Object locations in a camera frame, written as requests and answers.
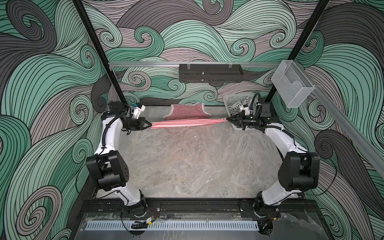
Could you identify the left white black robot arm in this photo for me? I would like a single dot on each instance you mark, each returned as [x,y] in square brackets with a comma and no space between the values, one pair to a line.
[106,167]

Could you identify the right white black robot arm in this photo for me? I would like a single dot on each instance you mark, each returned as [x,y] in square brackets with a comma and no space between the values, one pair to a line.
[299,171]

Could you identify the black white striped tank top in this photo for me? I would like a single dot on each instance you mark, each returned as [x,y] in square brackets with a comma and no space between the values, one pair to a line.
[237,107]

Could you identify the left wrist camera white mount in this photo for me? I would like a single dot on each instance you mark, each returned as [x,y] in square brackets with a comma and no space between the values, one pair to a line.
[137,110]

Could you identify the clear plastic wall bin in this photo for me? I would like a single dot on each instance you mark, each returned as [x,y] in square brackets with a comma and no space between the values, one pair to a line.
[292,83]

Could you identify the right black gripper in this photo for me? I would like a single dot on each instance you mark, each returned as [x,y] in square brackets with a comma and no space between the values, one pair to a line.
[240,121]

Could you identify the white slotted cable duct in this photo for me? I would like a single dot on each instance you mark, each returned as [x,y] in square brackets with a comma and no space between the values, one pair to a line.
[175,226]

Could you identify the red white striped tank top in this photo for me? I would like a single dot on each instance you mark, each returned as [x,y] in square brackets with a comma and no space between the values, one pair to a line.
[193,115]

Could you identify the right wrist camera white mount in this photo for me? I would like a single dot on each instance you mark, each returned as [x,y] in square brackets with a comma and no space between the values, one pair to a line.
[246,110]

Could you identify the white plastic laundry basket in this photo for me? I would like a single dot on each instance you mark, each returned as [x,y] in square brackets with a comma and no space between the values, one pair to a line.
[253,102]

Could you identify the black wall mounted tray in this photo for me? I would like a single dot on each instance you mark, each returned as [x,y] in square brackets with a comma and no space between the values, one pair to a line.
[214,74]

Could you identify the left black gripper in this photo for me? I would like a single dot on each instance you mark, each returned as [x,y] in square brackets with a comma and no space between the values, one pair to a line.
[139,124]

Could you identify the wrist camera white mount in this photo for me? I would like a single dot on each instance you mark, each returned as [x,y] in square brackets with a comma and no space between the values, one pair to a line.
[246,110]
[137,110]

